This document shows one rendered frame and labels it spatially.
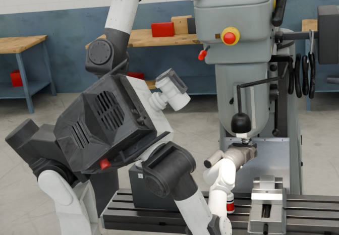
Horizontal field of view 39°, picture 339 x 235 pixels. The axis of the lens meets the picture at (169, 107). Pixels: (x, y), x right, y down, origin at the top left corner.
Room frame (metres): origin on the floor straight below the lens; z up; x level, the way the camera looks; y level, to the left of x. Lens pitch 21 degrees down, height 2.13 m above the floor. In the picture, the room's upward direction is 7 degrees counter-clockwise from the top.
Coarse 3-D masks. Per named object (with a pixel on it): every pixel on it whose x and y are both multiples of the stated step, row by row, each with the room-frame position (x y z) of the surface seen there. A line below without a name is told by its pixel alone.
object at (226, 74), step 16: (224, 64) 1.73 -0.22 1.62; (240, 64) 1.71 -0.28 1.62; (256, 64) 1.70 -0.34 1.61; (224, 80) 1.73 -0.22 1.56; (240, 80) 1.71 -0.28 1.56; (256, 80) 1.69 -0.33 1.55; (224, 96) 1.73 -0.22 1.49; (256, 96) 1.69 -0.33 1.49; (224, 112) 1.73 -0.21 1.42; (256, 112) 1.69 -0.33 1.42; (256, 128) 1.70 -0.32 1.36
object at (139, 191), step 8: (136, 168) 1.92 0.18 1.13; (136, 176) 1.90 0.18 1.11; (136, 184) 1.90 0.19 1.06; (144, 184) 1.88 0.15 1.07; (136, 192) 1.90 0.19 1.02; (144, 192) 1.89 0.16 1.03; (152, 192) 1.87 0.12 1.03; (136, 200) 1.91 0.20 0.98; (144, 200) 1.89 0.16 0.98; (152, 200) 1.87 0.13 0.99; (160, 200) 1.86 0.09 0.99; (168, 200) 1.84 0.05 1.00; (160, 208) 1.86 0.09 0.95; (168, 208) 1.84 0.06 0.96; (176, 208) 1.83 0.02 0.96
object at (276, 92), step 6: (276, 84) 1.82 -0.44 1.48; (270, 90) 1.78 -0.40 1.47; (276, 90) 1.78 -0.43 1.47; (270, 96) 1.78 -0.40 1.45; (276, 96) 1.78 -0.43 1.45; (276, 102) 1.77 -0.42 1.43; (276, 108) 1.75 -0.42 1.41; (276, 114) 1.73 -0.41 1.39; (276, 120) 1.72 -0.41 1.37; (276, 126) 1.70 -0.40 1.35; (276, 132) 1.68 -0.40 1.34
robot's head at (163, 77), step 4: (164, 72) 1.50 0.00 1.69; (168, 72) 1.46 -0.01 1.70; (172, 72) 1.48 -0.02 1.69; (160, 76) 1.48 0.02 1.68; (164, 76) 1.46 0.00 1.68; (168, 76) 1.46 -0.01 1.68; (172, 76) 1.46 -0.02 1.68; (176, 76) 1.48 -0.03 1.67; (156, 80) 1.48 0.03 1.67; (160, 80) 1.47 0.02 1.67; (164, 80) 1.46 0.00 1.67; (172, 80) 1.46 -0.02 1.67; (180, 80) 1.48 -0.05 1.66; (156, 84) 1.48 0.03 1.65; (160, 84) 1.46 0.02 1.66; (176, 84) 1.45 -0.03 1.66; (184, 84) 1.48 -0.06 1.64; (180, 88) 1.45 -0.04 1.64; (184, 88) 1.47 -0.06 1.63; (184, 92) 1.45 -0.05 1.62
